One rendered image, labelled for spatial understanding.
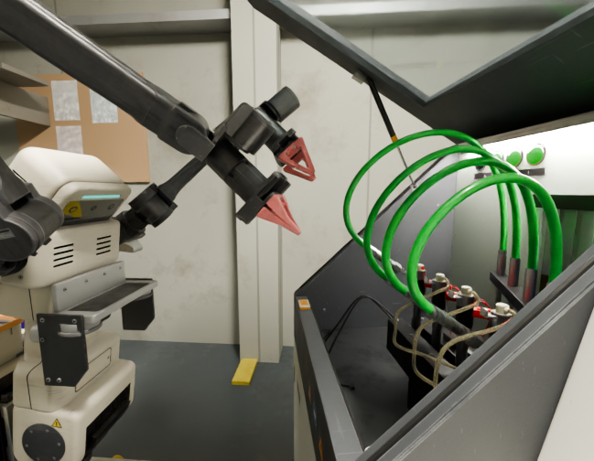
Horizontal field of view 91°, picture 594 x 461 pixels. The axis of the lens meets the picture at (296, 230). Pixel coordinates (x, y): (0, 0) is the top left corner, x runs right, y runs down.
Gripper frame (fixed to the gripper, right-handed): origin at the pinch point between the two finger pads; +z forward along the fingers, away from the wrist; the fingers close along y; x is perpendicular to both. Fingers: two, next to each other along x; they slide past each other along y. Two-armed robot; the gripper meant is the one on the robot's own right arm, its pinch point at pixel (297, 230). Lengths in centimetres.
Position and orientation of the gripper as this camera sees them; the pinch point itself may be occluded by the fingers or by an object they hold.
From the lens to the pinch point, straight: 51.1
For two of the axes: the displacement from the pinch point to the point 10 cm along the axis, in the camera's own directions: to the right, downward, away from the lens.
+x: 1.7, -1.2, 9.8
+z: 7.1, 7.0, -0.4
